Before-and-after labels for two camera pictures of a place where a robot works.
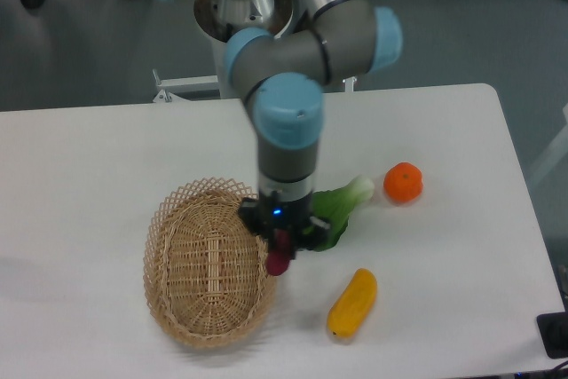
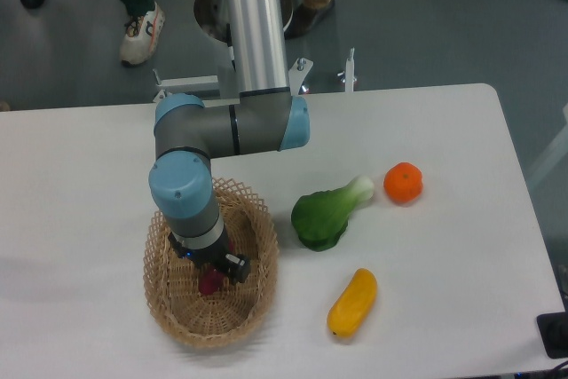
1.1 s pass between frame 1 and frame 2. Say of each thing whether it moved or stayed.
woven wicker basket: stayed
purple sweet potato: moved
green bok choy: stayed
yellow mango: stayed
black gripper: moved
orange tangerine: stayed
